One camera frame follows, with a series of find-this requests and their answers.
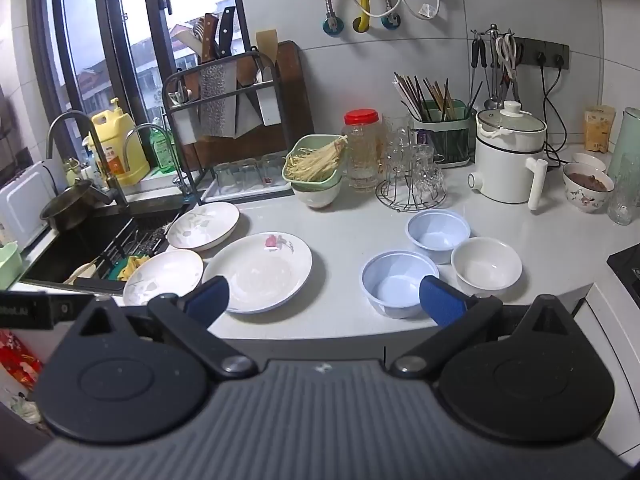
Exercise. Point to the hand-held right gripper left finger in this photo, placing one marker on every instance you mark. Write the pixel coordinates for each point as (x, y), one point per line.
(207, 297)

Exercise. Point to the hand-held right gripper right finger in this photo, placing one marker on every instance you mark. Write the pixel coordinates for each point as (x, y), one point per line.
(442, 302)

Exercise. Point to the leaf print plate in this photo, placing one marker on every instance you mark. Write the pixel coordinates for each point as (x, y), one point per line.
(160, 275)
(200, 227)

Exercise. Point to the large blue plastic bowl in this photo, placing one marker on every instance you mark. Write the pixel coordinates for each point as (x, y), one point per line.
(390, 285)

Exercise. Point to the plain white bowl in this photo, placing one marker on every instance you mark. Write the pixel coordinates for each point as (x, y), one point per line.
(485, 262)

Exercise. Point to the small blue plastic bowl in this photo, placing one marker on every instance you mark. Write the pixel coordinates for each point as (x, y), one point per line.
(437, 230)

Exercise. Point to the green plastic tub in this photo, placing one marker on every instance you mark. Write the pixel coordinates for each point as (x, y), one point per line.
(9, 265)

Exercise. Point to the red printed bag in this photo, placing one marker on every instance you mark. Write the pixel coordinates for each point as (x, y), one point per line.
(17, 360)

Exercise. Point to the black kitchen sink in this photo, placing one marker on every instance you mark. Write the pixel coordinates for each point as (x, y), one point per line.
(65, 255)

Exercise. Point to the sink drain rack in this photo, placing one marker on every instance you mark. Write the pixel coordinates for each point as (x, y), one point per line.
(145, 245)

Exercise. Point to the yellow cloth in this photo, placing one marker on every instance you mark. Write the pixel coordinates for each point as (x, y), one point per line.
(131, 266)

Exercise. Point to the white drip tray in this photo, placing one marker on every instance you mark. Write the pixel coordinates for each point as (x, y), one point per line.
(225, 195)

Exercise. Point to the white plastic box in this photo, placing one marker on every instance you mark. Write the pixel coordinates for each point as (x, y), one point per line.
(22, 205)

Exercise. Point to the dark metal pot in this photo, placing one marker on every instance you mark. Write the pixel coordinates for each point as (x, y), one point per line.
(70, 207)

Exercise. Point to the clear drinking glass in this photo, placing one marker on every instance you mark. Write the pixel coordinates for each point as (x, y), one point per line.
(226, 175)
(249, 172)
(272, 167)

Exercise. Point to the short chrome faucet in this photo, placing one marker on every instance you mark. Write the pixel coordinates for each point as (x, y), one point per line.
(177, 175)

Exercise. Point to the white electric cooking pot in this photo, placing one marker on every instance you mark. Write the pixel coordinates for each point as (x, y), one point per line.
(505, 170)

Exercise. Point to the green chopstick holder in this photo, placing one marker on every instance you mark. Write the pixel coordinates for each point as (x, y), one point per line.
(450, 152)

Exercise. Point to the green plastic colander basket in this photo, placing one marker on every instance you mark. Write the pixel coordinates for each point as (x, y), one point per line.
(312, 181)

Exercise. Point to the green liquid bottle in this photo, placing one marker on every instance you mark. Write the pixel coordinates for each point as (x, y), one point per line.
(161, 147)

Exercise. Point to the tall chrome faucet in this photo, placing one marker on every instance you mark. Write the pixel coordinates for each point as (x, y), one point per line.
(105, 160)

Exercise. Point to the white cabinet front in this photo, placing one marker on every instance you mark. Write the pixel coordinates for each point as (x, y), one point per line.
(610, 345)

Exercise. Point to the red lid glass jar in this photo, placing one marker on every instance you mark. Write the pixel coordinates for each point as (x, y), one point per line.
(361, 150)

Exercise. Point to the bamboo pot brush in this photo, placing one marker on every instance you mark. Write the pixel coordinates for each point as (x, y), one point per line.
(315, 160)

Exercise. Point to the yellow detergent bottle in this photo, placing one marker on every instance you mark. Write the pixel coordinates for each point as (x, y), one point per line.
(120, 145)

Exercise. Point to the kitchen knife blade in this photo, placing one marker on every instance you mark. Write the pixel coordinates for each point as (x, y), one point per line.
(245, 115)

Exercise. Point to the black stove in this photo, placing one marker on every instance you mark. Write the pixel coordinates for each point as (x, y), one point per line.
(627, 272)

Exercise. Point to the black metal knife rack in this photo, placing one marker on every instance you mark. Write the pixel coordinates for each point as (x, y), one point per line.
(164, 110)

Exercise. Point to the steel cleaver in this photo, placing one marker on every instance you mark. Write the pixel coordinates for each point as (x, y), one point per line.
(217, 105)

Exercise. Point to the white plastic scraper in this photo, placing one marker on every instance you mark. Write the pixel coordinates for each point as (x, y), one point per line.
(270, 107)

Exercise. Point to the clear textured tumbler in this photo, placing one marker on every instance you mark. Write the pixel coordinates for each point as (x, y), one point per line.
(622, 205)

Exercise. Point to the white ceramic bowl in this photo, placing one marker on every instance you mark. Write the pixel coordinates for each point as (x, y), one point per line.
(592, 159)

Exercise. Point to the bundle of chopsticks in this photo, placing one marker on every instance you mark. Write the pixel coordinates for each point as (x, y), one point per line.
(425, 95)

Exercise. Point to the wooden cutting board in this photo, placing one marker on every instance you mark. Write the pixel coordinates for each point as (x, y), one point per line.
(292, 100)

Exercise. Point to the yellow paper packet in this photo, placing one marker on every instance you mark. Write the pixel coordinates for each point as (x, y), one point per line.
(599, 130)

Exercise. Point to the pale green jug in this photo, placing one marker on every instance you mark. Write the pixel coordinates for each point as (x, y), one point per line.
(627, 145)

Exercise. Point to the row of hanging kitchen utensils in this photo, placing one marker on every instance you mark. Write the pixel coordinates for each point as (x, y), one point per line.
(505, 57)

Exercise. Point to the wooden spatula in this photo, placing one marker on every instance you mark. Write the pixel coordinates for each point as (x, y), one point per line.
(266, 42)

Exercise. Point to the dark framed window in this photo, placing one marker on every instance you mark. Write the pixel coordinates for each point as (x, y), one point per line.
(82, 20)

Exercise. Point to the black wall socket strip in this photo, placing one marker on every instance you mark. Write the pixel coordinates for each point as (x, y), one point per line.
(527, 47)

